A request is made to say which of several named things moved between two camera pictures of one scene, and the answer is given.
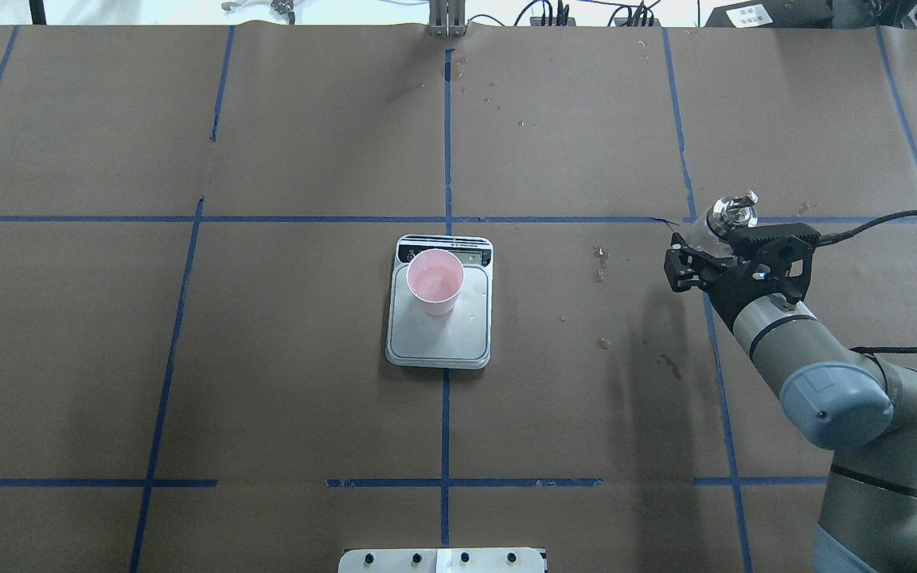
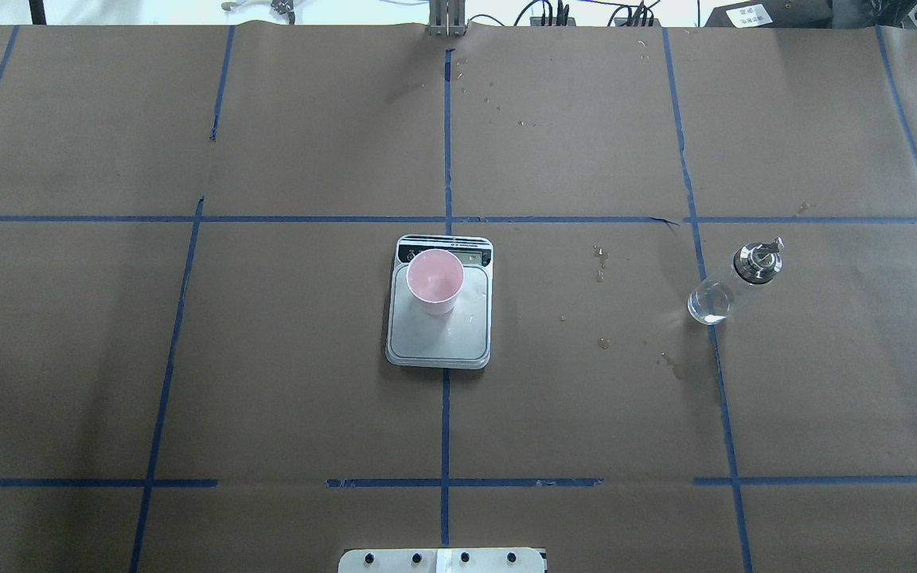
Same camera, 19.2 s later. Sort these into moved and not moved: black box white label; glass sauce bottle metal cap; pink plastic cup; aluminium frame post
Moved: glass sauce bottle metal cap
Not moved: pink plastic cup; aluminium frame post; black box white label
